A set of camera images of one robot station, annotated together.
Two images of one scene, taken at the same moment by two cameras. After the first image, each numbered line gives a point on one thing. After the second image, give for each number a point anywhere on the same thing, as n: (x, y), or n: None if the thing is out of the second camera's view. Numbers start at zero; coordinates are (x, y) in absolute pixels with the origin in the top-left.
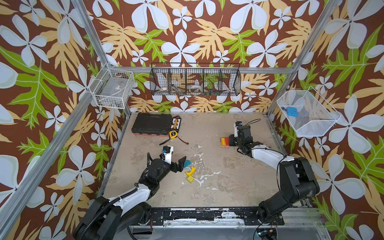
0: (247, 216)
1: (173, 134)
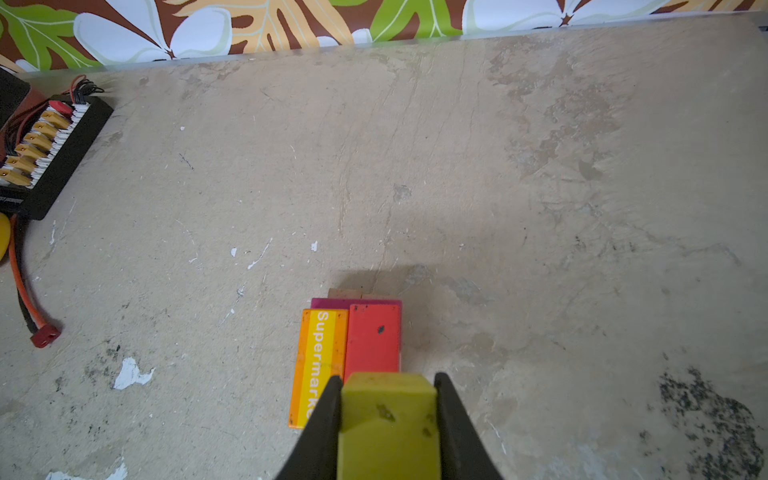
0: None
1: (5, 234)
